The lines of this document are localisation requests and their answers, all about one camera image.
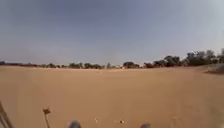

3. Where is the robot's own part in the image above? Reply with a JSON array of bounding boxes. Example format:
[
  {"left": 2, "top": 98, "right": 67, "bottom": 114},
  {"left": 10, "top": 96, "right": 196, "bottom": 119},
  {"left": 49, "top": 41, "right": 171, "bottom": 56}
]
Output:
[
  {"left": 68, "top": 120, "right": 82, "bottom": 128},
  {"left": 140, "top": 123, "right": 152, "bottom": 128}
]

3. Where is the small flag on stick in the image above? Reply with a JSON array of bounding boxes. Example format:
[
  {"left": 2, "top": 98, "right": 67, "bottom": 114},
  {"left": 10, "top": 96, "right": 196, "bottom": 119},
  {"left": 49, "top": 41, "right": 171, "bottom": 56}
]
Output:
[{"left": 42, "top": 107, "right": 52, "bottom": 128}]

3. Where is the row of trees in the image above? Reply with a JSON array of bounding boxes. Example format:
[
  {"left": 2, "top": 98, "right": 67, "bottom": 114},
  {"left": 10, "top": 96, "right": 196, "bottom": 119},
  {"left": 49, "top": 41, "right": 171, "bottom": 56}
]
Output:
[{"left": 0, "top": 48, "right": 224, "bottom": 70}]

